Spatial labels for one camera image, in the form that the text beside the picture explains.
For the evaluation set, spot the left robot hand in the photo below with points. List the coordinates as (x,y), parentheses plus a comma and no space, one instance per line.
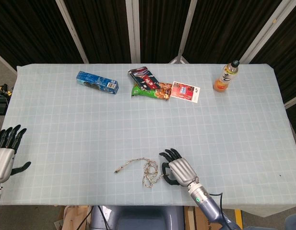
(2,163)

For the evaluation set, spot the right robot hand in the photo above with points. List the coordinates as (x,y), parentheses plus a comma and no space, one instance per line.
(181,170)

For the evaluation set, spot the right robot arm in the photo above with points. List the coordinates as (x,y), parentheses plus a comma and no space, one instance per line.
(210,206)

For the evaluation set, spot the printed brown cardboard box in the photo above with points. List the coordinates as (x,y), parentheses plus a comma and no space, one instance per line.
(200,220)

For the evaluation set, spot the blue-grey robot torso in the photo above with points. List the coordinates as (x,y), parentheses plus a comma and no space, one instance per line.
(138,218)

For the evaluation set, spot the yellow bar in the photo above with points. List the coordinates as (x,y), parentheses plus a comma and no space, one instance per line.
(238,219)

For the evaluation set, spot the red and white card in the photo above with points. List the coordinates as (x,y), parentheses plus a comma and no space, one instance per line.
(186,92)

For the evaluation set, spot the green snack packet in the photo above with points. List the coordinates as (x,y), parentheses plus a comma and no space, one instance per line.
(147,93)

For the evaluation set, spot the light blue grid tablecloth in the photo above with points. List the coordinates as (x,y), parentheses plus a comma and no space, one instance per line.
(90,131)

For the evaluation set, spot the dark red snack packet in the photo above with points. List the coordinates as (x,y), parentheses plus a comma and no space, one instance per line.
(144,77)

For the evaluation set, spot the orange drink bottle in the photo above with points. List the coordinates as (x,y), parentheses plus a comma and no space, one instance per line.
(224,80)

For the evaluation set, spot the blue cookie box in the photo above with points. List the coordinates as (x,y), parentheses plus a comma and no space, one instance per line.
(97,82)

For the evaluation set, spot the white partition frame bar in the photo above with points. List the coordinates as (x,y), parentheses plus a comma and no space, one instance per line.
(3,62)
(294,100)

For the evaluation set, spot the white partition post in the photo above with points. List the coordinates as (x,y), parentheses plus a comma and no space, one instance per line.
(186,31)
(267,31)
(73,33)
(133,31)

